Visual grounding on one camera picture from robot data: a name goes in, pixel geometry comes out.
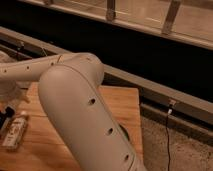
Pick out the green ceramic bowl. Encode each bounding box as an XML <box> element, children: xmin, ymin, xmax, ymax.
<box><xmin>119</xmin><ymin>124</ymin><xmax>130</xmax><ymax>141</ymax></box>

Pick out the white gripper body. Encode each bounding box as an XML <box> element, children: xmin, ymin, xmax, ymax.
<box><xmin>0</xmin><ymin>81</ymin><xmax>24</xmax><ymax>103</ymax></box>

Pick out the black cable on floor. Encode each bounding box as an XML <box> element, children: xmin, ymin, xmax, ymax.
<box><xmin>165</xmin><ymin>105</ymin><xmax>174</xmax><ymax>171</ymax></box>

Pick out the black device at left edge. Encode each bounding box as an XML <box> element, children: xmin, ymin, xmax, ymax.
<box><xmin>0</xmin><ymin>107</ymin><xmax>15</xmax><ymax>130</ymax></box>

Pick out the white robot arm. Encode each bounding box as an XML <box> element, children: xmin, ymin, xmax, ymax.
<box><xmin>0</xmin><ymin>52</ymin><xmax>147</xmax><ymax>171</ymax></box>

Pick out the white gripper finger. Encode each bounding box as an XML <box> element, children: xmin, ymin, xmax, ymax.
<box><xmin>21</xmin><ymin>95</ymin><xmax>30</xmax><ymax>103</ymax></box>

